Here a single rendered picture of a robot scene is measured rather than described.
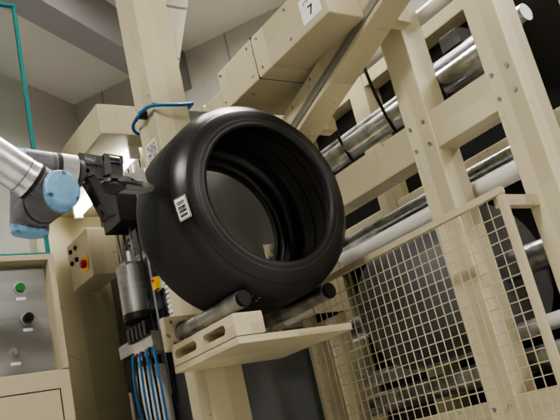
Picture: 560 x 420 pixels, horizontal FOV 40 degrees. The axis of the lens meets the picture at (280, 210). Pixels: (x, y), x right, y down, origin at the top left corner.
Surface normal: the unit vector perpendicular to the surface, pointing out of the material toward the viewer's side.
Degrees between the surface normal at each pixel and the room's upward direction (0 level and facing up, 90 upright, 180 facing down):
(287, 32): 90
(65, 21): 180
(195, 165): 86
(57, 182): 97
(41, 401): 90
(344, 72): 162
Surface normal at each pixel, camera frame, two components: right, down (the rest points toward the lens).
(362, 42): 0.37, 0.77
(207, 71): -0.44, -0.18
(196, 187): 0.37, -0.37
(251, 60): -0.82, 0.01
